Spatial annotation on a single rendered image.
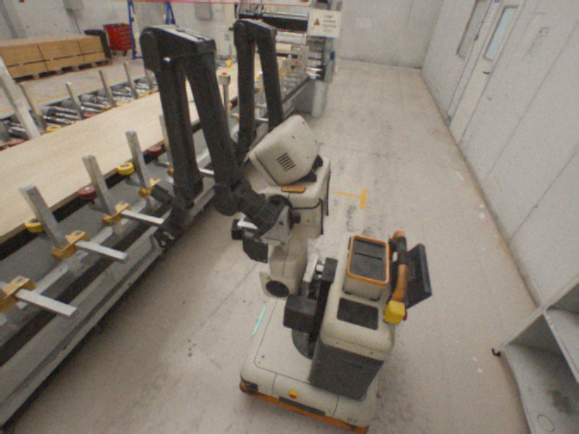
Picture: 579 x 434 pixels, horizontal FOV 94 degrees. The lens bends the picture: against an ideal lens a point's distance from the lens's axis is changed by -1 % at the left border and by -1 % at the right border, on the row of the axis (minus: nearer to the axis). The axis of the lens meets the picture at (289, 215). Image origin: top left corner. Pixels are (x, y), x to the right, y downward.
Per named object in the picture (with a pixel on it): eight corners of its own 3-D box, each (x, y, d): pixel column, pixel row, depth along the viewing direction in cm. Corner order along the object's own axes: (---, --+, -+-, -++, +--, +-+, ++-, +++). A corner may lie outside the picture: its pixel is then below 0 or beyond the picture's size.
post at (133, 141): (158, 209, 160) (135, 129, 130) (153, 213, 157) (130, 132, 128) (152, 207, 161) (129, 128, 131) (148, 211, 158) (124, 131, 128)
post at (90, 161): (127, 238, 142) (94, 153, 112) (122, 243, 139) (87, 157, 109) (122, 237, 142) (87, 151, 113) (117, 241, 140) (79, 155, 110)
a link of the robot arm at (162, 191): (187, 199, 77) (203, 183, 84) (151, 175, 75) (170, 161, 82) (177, 223, 85) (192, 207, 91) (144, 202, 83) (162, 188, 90)
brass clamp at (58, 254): (91, 241, 119) (87, 232, 116) (64, 263, 108) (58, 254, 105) (80, 238, 120) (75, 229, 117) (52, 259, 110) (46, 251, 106)
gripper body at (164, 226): (157, 229, 88) (162, 214, 83) (175, 210, 96) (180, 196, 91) (175, 239, 89) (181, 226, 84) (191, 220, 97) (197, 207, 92)
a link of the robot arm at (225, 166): (189, 19, 49) (216, 17, 57) (131, 28, 53) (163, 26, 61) (240, 218, 75) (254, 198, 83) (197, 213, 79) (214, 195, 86)
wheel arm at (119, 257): (132, 260, 112) (128, 252, 109) (126, 266, 109) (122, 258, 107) (48, 235, 120) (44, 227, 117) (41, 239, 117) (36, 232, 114)
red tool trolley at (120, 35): (139, 53, 886) (132, 23, 836) (124, 57, 827) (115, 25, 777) (125, 52, 890) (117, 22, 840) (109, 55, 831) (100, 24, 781)
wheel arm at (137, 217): (169, 226, 132) (167, 220, 130) (164, 231, 130) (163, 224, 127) (96, 207, 140) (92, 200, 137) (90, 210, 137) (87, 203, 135)
